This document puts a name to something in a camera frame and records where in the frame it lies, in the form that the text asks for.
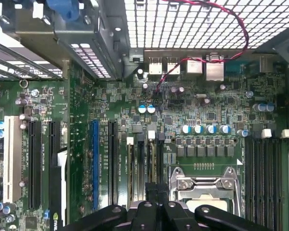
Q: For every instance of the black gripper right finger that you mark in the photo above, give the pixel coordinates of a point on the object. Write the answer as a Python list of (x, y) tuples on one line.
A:
[(175, 216)]

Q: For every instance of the silver rear port block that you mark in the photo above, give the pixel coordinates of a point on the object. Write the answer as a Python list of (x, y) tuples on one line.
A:
[(194, 66), (214, 69), (174, 65), (155, 66)]

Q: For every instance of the black expansion slot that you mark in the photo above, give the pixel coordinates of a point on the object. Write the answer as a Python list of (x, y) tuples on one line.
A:
[(113, 163), (35, 163), (54, 137)]

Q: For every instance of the green RAM stick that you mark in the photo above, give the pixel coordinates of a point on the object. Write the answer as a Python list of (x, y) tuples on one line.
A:
[(152, 163)]

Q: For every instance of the silver CPU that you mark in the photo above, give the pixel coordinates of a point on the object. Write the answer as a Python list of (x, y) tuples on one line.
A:
[(207, 204)]

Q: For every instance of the green motherboard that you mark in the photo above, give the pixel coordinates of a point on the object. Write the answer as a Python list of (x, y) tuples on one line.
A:
[(207, 101)]

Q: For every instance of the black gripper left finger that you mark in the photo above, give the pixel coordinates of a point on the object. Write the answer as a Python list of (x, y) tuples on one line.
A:
[(144, 216)]

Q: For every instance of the teal rear port connector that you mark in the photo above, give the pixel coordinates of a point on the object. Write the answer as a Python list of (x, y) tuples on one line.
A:
[(240, 67)]

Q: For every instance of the RAM slot with white clips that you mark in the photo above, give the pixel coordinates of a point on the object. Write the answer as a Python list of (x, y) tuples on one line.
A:
[(277, 180), (130, 140), (258, 180), (151, 135)]

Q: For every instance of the blue slot cover latch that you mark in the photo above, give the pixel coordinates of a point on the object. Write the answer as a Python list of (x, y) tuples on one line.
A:
[(67, 9)]

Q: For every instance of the blue expansion slot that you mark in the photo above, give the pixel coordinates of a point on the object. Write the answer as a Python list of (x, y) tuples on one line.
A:
[(95, 163)]

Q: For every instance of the white expansion slot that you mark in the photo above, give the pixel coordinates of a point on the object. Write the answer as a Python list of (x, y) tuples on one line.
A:
[(12, 156)]

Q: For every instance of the metal socket cover frame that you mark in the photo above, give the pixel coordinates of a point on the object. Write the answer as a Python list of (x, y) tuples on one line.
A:
[(204, 192)]

